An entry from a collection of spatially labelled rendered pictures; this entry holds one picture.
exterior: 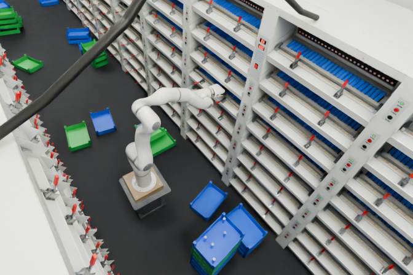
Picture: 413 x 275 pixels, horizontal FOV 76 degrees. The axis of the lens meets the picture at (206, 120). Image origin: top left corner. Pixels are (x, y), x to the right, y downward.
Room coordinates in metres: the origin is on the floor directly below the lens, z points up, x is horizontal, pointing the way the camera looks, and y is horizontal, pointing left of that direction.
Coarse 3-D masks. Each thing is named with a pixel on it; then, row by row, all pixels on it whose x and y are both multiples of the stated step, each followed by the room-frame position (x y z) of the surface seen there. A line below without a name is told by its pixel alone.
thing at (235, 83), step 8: (192, 48) 1.80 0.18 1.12; (200, 48) 1.80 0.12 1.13; (192, 56) 1.75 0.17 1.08; (200, 56) 1.74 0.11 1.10; (208, 56) 1.71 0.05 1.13; (216, 56) 1.71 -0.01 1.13; (200, 64) 1.68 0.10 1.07; (208, 64) 1.66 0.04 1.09; (216, 64) 1.65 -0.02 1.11; (224, 64) 1.63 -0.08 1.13; (208, 72) 1.62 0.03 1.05; (216, 72) 1.57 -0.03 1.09; (224, 72) 1.57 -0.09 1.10; (232, 72) 1.54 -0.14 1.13; (224, 80) 1.48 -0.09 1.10; (232, 80) 1.49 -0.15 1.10; (240, 80) 1.46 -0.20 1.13; (232, 88) 1.42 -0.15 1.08; (240, 88) 1.42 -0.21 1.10; (240, 96) 1.35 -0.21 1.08
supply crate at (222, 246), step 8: (224, 216) 0.79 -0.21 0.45; (216, 224) 0.74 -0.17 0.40; (224, 224) 0.75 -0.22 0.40; (232, 224) 0.74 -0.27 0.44; (208, 232) 0.68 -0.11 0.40; (216, 232) 0.69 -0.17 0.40; (232, 232) 0.70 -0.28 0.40; (240, 232) 0.70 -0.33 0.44; (200, 240) 0.62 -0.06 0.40; (208, 240) 0.63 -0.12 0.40; (216, 240) 0.63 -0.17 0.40; (224, 240) 0.64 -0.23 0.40; (232, 240) 0.65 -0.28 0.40; (240, 240) 0.65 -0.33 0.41; (200, 248) 0.57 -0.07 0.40; (208, 248) 0.58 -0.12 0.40; (216, 248) 0.58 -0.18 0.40; (224, 248) 0.59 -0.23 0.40; (232, 248) 0.58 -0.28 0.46; (208, 256) 0.53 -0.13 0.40; (216, 256) 0.53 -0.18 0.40; (224, 256) 0.53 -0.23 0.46; (208, 264) 0.48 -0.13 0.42; (216, 264) 0.49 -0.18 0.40
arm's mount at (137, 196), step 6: (150, 168) 1.16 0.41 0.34; (126, 174) 1.07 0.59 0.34; (132, 174) 1.08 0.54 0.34; (156, 174) 1.11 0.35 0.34; (126, 180) 1.02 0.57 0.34; (156, 180) 1.06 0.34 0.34; (132, 186) 0.98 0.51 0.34; (156, 186) 1.01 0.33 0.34; (162, 186) 1.02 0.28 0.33; (132, 192) 0.93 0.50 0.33; (138, 192) 0.94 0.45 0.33; (144, 192) 0.95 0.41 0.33; (150, 192) 0.95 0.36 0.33; (156, 192) 0.98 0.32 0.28; (138, 198) 0.89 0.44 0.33; (144, 198) 0.92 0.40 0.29
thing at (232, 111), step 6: (192, 66) 1.80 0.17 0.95; (198, 66) 1.82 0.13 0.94; (192, 72) 1.79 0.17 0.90; (192, 78) 1.74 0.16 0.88; (198, 78) 1.73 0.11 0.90; (198, 84) 1.69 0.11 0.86; (204, 84) 1.66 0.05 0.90; (228, 102) 1.48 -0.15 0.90; (228, 108) 1.42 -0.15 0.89; (234, 108) 1.42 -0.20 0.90; (234, 114) 1.37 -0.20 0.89
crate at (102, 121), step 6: (108, 108) 2.02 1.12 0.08; (90, 114) 1.91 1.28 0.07; (96, 114) 1.96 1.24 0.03; (102, 114) 1.99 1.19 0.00; (108, 114) 2.00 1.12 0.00; (96, 120) 1.89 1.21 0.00; (102, 120) 1.90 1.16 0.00; (108, 120) 1.91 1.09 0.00; (96, 126) 1.80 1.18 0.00; (102, 126) 1.81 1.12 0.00; (108, 126) 1.82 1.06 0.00; (114, 126) 1.78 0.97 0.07; (96, 132) 1.68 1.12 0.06; (102, 132) 1.71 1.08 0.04; (108, 132) 1.74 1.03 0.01
